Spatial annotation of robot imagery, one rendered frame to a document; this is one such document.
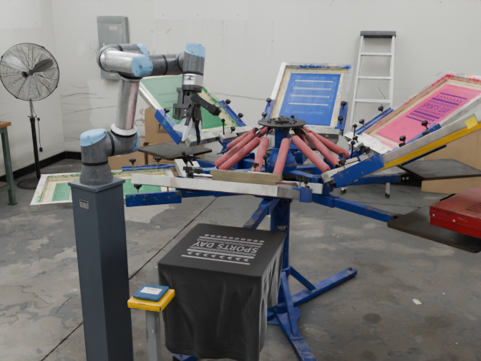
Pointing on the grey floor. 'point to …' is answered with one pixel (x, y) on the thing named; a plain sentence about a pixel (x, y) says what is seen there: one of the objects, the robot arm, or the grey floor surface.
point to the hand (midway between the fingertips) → (192, 144)
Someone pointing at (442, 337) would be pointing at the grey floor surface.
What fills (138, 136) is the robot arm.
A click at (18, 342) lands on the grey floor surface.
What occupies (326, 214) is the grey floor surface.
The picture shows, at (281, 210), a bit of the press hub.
